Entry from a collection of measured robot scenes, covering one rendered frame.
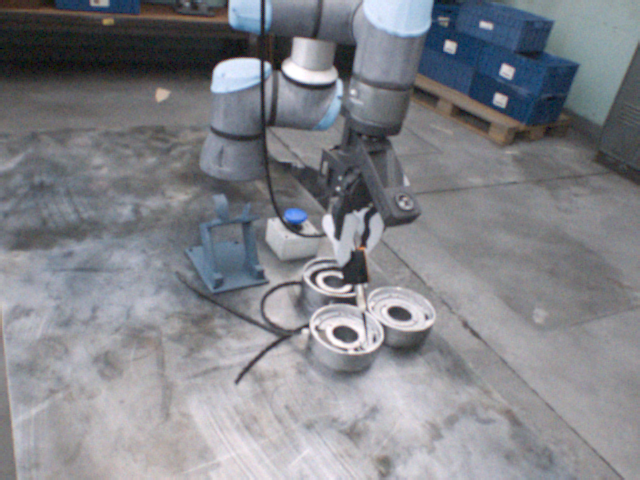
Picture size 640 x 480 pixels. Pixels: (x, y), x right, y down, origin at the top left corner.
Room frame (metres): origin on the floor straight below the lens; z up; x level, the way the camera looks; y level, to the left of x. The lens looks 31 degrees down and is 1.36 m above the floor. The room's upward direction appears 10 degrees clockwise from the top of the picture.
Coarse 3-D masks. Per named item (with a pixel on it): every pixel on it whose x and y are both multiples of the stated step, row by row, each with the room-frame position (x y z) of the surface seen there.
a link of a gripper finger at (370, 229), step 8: (368, 208) 0.71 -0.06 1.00; (360, 216) 0.73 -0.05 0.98; (368, 216) 0.69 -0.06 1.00; (376, 216) 0.69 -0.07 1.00; (360, 224) 0.72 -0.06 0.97; (368, 224) 0.69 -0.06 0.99; (376, 224) 0.69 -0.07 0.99; (360, 232) 0.72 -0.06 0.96; (368, 232) 0.69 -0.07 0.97; (376, 232) 0.69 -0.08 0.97; (368, 240) 0.69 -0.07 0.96; (376, 240) 0.70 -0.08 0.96; (368, 248) 0.69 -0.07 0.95
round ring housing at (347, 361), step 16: (320, 320) 0.67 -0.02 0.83; (368, 320) 0.68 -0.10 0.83; (336, 336) 0.66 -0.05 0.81; (352, 336) 0.66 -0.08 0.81; (320, 352) 0.61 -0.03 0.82; (336, 352) 0.60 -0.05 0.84; (352, 352) 0.60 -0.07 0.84; (368, 352) 0.61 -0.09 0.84; (336, 368) 0.60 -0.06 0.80; (352, 368) 0.60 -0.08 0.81
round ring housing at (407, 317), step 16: (384, 288) 0.76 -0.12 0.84; (400, 288) 0.77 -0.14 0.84; (368, 304) 0.71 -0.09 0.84; (384, 304) 0.73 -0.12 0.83; (400, 304) 0.74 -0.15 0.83; (416, 304) 0.75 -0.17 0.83; (400, 320) 0.74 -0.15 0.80; (416, 320) 0.71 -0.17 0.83; (432, 320) 0.70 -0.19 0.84; (384, 336) 0.67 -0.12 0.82; (400, 336) 0.67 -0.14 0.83; (416, 336) 0.67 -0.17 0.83
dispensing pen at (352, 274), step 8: (352, 248) 0.69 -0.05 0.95; (352, 256) 0.67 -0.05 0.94; (360, 256) 0.67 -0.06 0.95; (352, 264) 0.67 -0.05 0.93; (360, 264) 0.67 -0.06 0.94; (344, 272) 0.68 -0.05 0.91; (352, 272) 0.67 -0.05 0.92; (360, 272) 0.66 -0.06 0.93; (344, 280) 0.68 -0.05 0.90; (352, 280) 0.66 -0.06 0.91; (360, 280) 0.65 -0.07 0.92; (368, 280) 0.66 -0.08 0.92; (360, 288) 0.66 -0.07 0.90; (360, 296) 0.66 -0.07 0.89; (360, 304) 0.65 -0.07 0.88
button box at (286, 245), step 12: (276, 228) 0.88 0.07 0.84; (300, 228) 0.88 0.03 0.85; (312, 228) 0.90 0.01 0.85; (276, 240) 0.87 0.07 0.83; (288, 240) 0.85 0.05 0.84; (300, 240) 0.86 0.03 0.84; (312, 240) 0.87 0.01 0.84; (276, 252) 0.86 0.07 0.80; (288, 252) 0.85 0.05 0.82; (300, 252) 0.86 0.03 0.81; (312, 252) 0.88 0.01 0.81
